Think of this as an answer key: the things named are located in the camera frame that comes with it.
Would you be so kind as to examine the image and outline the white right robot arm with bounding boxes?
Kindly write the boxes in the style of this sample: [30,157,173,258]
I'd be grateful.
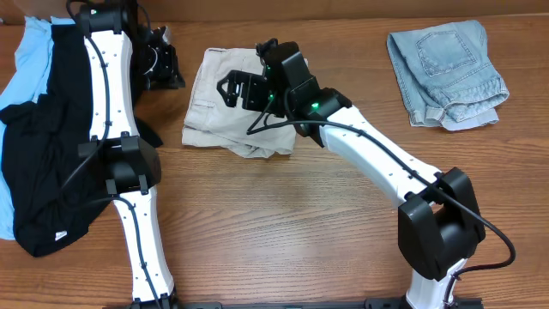
[216,39,486,308]

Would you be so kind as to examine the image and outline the light blue t-shirt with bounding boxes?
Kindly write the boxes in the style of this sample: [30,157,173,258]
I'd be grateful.
[1,16,75,240]

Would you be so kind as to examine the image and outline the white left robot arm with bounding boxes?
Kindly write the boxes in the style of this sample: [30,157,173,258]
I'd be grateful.
[73,1,185,309]

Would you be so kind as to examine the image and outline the beige shorts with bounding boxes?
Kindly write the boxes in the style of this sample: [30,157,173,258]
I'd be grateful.
[182,48,296,158]

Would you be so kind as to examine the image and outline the black t-shirt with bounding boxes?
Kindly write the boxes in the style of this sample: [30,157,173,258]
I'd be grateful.
[1,25,161,258]

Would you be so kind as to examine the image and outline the folded light blue jeans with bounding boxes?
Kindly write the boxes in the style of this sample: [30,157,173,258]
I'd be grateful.
[387,20,510,131]

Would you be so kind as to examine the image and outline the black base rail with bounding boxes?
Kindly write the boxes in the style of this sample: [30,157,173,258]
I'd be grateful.
[103,297,484,309]

